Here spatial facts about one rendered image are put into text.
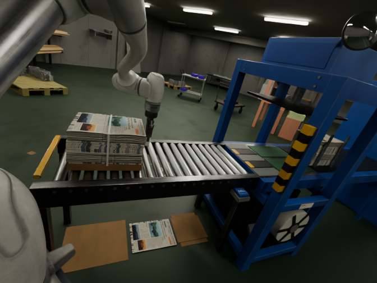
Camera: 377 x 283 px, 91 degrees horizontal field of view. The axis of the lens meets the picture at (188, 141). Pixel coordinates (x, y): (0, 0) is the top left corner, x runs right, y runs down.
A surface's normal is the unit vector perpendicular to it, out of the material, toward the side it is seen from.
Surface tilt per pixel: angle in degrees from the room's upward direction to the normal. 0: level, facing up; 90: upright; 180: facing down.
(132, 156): 90
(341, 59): 90
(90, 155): 90
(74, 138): 90
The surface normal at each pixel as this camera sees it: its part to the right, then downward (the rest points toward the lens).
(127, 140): 0.31, 0.46
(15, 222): 0.99, -0.11
